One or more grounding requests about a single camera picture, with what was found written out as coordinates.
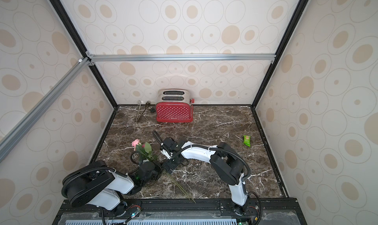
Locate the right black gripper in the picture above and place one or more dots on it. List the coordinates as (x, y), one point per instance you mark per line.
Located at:
(165, 144)

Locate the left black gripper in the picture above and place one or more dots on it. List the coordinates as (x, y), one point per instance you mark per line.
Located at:
(160, 171)

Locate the pink rose bouquet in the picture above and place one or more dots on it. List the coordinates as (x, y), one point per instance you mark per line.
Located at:
(143, 152)

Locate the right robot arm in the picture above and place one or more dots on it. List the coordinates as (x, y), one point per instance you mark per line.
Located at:
(231, 168)

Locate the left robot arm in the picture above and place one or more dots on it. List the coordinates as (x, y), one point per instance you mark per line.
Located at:
(99, 185)

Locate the red polka dot toaster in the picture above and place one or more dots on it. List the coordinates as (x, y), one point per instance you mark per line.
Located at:
(174, 106)

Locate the metal tongs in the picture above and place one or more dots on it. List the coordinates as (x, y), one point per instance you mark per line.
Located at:
(139, 112)

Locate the green snack packet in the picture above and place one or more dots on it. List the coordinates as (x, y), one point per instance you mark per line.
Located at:
(247, 140)

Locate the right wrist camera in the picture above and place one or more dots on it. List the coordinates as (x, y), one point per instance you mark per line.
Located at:
(165, 151)

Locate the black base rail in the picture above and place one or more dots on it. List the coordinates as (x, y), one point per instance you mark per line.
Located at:
(266, 211)

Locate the horizontal aluminium frame bar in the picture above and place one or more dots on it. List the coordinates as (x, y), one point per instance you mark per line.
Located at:
(182, 57)

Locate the left aluminium frame bar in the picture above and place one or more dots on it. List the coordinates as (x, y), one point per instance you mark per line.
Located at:
(18, 132)

